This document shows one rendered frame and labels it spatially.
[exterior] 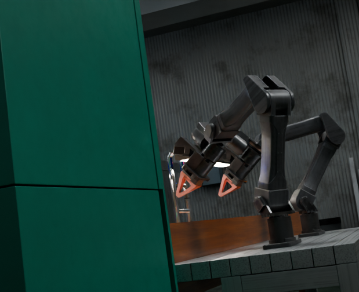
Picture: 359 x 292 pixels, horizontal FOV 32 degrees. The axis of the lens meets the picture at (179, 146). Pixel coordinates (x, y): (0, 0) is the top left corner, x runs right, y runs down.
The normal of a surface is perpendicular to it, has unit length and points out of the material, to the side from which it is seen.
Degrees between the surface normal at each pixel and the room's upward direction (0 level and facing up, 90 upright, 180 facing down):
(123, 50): 90
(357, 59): 90
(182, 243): 90
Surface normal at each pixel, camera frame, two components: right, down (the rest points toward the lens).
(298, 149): -0.32, -0.09
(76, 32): 0.92, -0.18
